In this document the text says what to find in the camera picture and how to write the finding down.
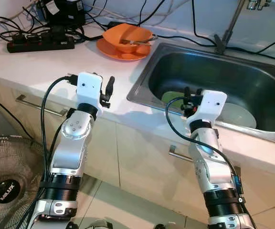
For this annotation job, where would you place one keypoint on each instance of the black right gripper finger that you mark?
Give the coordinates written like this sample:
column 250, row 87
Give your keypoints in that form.
column 198, row 93
column 187, row 92

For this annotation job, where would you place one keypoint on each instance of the white bowl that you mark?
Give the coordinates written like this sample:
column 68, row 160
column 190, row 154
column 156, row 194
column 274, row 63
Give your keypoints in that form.
column 240, row 115

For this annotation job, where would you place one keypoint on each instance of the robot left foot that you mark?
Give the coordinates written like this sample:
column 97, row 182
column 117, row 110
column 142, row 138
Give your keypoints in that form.
column 97, row 224

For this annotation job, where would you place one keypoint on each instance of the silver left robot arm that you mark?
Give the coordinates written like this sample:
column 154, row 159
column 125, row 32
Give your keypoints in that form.
column 75, row 129

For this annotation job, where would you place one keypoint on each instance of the black power strip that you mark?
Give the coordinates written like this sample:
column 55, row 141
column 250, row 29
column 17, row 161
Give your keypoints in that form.
column 37, row 44

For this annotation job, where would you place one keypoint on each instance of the small black power brick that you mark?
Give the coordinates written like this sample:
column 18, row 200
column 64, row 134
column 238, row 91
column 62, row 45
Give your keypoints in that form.
column 114, row 25

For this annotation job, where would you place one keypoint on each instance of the metal fork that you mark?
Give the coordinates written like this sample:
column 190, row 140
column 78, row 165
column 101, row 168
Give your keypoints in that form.
column 141, row 42

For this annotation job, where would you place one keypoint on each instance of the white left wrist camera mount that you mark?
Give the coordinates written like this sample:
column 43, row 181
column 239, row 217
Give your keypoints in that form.
column 89, row 88

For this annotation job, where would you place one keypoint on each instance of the grey floor fan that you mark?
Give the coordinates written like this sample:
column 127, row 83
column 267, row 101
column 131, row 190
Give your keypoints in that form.
column 8, row 176

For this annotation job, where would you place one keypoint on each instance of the orange plastic plate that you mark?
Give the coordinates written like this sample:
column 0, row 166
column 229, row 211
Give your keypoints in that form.
column 111, row 50

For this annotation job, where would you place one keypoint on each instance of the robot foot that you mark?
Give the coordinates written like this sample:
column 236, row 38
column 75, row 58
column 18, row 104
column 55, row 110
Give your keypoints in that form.
column 165, row 226
column 97, row 224

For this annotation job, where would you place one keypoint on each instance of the metal faucet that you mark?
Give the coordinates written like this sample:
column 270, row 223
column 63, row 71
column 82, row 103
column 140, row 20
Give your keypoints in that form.
column 229, row 26

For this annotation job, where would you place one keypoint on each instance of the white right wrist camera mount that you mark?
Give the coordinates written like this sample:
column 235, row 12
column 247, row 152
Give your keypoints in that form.
column 208, row 107

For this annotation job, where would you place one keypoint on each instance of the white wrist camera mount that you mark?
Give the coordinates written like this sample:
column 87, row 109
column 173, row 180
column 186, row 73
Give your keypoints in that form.
column 89, row 88
column 208, row 107

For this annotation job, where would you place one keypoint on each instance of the orange plastic bowl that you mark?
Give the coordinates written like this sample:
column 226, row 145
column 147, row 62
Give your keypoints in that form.
column 121, row 33

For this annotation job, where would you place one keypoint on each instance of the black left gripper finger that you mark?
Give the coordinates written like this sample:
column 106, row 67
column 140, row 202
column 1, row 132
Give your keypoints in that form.
column 110, row 85

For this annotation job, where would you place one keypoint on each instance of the stainless steel sink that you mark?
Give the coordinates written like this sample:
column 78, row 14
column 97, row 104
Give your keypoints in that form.
column 223, row 71

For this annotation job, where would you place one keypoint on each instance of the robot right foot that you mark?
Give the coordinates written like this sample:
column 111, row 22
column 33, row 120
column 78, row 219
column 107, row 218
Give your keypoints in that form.
column 165, row 226

